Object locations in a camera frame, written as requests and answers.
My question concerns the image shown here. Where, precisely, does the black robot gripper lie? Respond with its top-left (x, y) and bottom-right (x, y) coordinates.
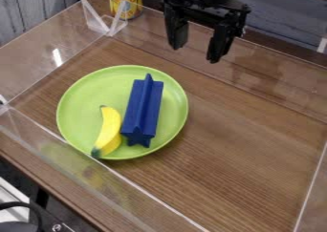
top-left (163, 0), bottom-right (250, 64)

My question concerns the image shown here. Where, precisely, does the blue star-shaped block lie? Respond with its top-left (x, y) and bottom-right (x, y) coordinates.
top-left (120, 74), bottom-right (163, 148)

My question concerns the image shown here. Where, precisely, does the yellow toy banana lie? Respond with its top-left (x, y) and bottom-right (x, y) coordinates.
top-left (91, 105), bottom-right (121, 158)

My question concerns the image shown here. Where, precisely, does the green round plate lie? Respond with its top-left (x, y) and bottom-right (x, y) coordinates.
top-left (56, 65), bottom-right (188, 160)

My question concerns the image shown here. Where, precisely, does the yellow labelled tin can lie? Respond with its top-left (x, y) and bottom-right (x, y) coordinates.
top-left (108, 0), bottom-right (143, 20)

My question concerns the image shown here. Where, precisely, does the black device with knob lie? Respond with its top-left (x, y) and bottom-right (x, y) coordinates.
top-left (30, 201), bottom-right (96, 232)

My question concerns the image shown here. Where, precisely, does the clear acrylic tray wall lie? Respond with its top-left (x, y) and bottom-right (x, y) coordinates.
top-left (0, 0), bottom-right (327, 232)

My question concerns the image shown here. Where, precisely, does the black cable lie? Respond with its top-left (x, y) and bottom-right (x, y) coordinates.
top-left (0, 200), bottom-right (44, 232)

